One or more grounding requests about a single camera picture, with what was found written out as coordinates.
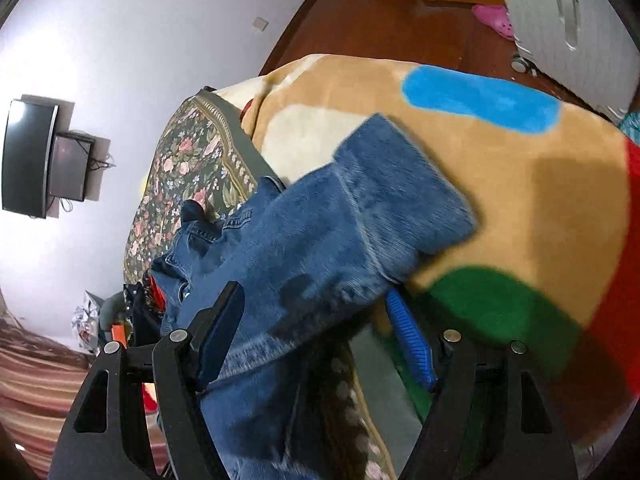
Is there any striped brown curtain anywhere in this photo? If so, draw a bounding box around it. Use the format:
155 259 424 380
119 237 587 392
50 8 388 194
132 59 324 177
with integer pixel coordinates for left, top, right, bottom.
0 310 168 480

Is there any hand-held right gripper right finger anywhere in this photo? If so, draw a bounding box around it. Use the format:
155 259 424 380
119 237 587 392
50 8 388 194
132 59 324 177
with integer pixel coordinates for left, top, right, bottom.
384 286 576 480

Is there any tan colour-patch fleece blanket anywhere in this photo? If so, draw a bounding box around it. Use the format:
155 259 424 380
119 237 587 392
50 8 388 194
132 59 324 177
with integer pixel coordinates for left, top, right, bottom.
215 53 640 466

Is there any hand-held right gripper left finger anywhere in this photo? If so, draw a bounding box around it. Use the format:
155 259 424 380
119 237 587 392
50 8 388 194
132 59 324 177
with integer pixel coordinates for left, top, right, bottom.
47 281 246 480

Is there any black wall television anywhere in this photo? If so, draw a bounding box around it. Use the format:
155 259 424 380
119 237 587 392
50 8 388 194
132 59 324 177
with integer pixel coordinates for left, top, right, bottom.
1 100 61 219

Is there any pile of mixed clutter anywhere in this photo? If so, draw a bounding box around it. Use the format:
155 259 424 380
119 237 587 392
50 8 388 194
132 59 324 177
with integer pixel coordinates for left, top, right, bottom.
72 287 132 357

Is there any blue denim garment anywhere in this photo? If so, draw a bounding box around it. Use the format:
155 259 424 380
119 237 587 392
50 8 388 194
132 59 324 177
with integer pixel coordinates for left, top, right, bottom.
150 114 477 480

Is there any small black wall monitor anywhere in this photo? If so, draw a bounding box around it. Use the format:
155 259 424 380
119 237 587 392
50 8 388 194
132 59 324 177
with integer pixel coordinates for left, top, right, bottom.
47 131 96 202

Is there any dark floral bedspread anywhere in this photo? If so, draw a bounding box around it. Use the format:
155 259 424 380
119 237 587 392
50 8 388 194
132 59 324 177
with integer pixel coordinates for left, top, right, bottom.
123 87 426 480

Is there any teal cloth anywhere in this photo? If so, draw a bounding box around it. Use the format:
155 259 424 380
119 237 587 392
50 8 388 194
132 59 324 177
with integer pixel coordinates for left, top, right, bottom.
619 110 640 147

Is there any pink slipper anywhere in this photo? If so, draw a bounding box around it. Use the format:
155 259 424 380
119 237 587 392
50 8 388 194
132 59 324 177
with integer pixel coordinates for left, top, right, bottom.
472 4 516 41

